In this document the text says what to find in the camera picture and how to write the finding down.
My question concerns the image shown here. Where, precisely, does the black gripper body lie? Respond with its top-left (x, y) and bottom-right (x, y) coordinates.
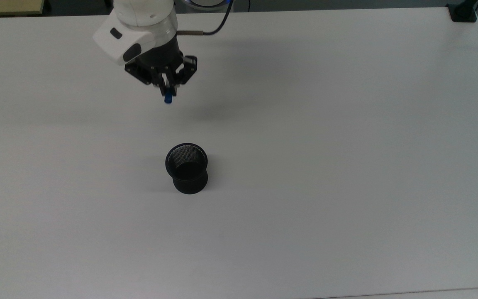
top-left (124, 35), bottom-right (198, 88)

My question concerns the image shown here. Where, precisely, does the black mesh pen cup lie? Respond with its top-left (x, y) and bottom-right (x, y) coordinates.
top-left (165, 143), bottom-right (209, 196)

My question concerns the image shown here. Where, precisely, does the beige side table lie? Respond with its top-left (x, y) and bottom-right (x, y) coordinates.
top-left (0, 0), bottom-right (45, 17)

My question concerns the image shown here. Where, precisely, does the black table clamp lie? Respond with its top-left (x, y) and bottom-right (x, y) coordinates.
top-left (446, 0), bottom-right (478, 23)

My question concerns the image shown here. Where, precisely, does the white adjacent table edge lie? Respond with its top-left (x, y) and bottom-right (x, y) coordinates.
top-left (314, 287), bottom-right (478, 299)

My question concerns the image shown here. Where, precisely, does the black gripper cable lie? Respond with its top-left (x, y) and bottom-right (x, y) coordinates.
top-left (177, 0), bottom-right (234, 37)

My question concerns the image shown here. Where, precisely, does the white robot base blue ring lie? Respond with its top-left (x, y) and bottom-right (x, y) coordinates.
top-left (181, 0), bottom-right (236, 12)

